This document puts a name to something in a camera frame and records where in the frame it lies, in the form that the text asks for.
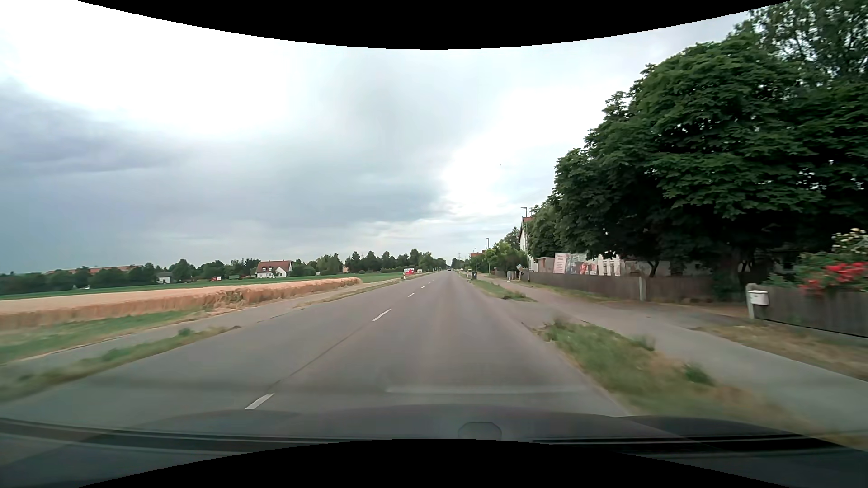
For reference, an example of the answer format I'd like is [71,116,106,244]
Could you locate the road markings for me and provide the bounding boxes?
[245,276,433,411]

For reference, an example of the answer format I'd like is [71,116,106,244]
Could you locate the grey asphalt road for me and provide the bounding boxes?
[0,271,628,429]

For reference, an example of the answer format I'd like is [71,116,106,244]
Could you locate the billboard with pictures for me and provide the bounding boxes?
[553,252,590,275]

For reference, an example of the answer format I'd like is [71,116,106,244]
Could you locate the grey wooden fence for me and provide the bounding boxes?
[528,270,716,303]
[753,283,868,338]

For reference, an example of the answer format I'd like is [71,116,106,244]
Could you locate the car's own bonnet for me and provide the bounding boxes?
[0,404,868,488]

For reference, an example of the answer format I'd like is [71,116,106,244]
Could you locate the white building behind fence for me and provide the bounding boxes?
[585,253,709,278]

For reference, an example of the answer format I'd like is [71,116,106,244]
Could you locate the grass verge with weeds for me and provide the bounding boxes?
[468,277,794,424]

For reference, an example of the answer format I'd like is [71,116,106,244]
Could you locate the distant row of trees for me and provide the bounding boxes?
[0,248,448,296]

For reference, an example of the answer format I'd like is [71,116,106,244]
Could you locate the grey asphalt cycle path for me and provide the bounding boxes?
[0,277,408,377]

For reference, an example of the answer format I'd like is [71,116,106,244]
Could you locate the large green trees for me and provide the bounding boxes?
[526,0,868,302]

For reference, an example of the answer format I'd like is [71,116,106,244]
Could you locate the golden grain field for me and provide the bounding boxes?
[0,277,363,331]

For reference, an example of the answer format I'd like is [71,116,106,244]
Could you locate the narrow grass strip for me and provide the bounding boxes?
[0,325,240,402]

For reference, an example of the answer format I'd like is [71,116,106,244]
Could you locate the grass strip beside field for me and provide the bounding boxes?
[0,308,204,366]

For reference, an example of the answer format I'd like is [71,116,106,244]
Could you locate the dry grass strip by fence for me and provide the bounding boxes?
[692,319,868,382]

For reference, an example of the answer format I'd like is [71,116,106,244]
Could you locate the bush with red flowers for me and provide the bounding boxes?
[765,228,868,298]

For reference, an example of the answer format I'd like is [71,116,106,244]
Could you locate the lamp post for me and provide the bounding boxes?
[520,206,532,283]

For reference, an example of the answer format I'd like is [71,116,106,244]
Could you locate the white letterbox on post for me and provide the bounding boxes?
[745,282,770,321]

